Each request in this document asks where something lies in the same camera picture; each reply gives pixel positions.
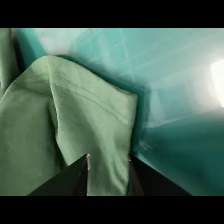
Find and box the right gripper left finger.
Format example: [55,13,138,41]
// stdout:
[28,153,91,197]

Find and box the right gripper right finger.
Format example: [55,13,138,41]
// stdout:
[126,155,192,197]

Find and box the green shirt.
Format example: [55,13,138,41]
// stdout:
[0,28,139,197]

